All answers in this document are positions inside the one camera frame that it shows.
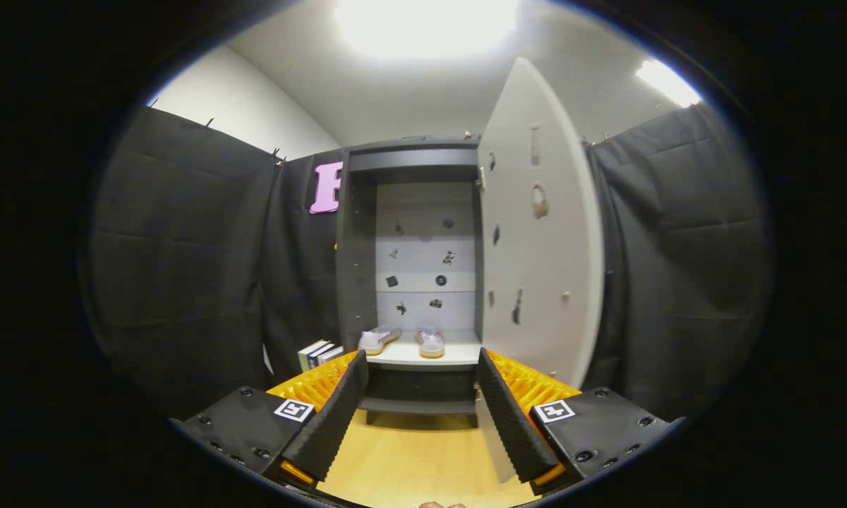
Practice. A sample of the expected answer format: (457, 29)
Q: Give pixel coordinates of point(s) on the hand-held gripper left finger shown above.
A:
(328, 423)

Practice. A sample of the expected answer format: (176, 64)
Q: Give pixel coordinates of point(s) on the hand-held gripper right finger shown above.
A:
(511, 423)

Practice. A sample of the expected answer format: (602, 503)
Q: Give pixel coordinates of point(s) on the white canvas shoe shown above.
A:
(377, 340)
(431, 342)

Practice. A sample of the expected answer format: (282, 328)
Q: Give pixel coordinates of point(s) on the dark grey shoe cabinet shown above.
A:
(356, 268)

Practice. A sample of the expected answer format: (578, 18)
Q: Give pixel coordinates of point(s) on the white book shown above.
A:
(330, 354)

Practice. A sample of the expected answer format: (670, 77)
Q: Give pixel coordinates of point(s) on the blue book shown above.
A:
(317, 355)

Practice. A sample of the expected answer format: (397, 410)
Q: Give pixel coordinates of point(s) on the green book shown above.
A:
(305, 356)

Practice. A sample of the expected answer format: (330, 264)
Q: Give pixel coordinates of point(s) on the narrow ceiling light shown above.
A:
(666, 81)

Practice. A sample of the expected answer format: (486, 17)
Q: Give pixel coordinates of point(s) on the large ceiling light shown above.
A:
(427, 25)

